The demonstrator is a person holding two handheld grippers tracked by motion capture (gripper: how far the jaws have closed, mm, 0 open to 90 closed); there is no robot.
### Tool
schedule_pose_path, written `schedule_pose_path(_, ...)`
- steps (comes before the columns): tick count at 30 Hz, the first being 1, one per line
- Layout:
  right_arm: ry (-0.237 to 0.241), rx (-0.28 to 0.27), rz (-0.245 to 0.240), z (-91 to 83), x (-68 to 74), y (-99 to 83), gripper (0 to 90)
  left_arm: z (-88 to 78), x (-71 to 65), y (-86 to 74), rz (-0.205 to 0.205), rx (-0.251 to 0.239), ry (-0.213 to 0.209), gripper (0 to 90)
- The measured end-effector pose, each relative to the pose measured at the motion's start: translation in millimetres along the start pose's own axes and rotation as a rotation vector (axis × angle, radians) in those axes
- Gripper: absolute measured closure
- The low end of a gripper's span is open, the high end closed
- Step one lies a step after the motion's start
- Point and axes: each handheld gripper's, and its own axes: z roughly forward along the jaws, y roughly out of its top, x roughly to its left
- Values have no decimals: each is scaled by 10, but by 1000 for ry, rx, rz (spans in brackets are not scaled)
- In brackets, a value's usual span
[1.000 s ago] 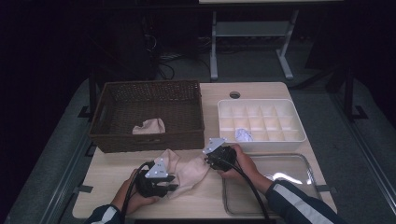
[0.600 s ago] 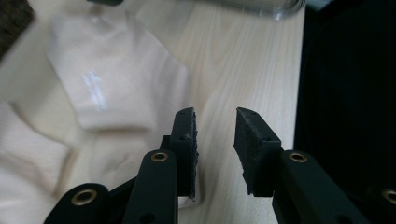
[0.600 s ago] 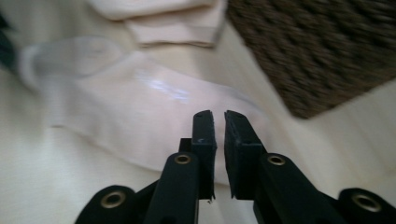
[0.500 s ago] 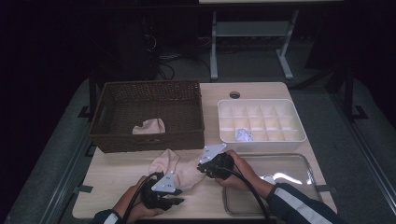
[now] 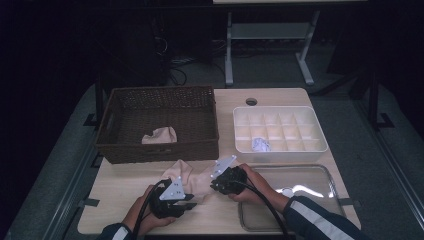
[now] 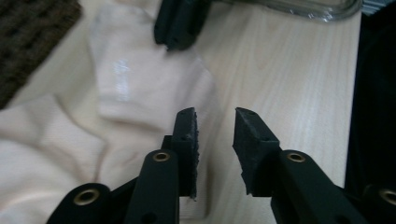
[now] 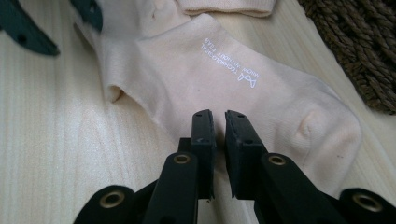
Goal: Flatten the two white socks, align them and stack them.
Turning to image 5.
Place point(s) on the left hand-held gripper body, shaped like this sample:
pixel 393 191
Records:
pixel 166 206

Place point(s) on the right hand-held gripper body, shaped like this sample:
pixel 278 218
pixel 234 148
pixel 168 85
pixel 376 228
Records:
pixel 231 181

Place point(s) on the beige cloth garment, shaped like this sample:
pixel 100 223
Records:
pixel 160 136
pixel 196 181

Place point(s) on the white cloth garment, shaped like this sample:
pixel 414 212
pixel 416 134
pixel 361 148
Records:
pixel 261 145

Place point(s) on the clear plastic lid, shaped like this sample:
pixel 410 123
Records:
pixel 310 213

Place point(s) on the white divided storage box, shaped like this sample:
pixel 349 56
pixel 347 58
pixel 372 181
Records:
pixel 286 126

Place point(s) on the black metal stand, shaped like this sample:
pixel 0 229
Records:
pixel 98 100
pixel 374 100

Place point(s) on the grey tape strip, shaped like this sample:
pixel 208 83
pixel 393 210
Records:
pixel 350 202
pixel 89 202

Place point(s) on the grey metal frame table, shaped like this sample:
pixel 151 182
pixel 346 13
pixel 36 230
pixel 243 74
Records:
pixel 266 30

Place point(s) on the person's right hand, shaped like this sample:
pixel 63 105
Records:
pixel 260 193

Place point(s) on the brown wicker basket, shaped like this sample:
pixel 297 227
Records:
pixel 133 113

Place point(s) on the person's left hand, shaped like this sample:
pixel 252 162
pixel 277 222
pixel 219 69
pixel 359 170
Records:
pixel 143 220

